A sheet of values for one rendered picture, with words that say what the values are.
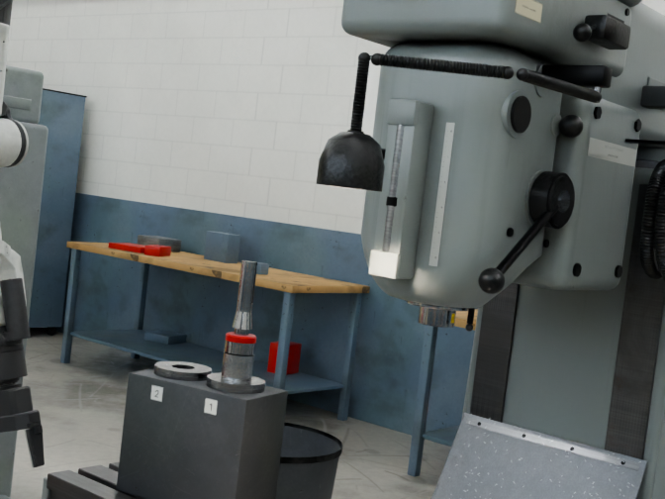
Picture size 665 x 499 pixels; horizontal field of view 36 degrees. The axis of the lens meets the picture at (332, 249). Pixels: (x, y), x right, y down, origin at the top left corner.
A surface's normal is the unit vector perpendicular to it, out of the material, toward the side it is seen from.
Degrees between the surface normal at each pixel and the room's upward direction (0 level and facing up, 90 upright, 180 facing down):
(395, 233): 90
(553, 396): 90
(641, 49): 90
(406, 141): 90
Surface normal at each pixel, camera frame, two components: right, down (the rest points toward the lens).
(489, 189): 0.38, 0.09
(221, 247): -0.67, -0.04
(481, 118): 0.00, 0.05
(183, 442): -0.47, -0.01
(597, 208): 0.77, 0.12
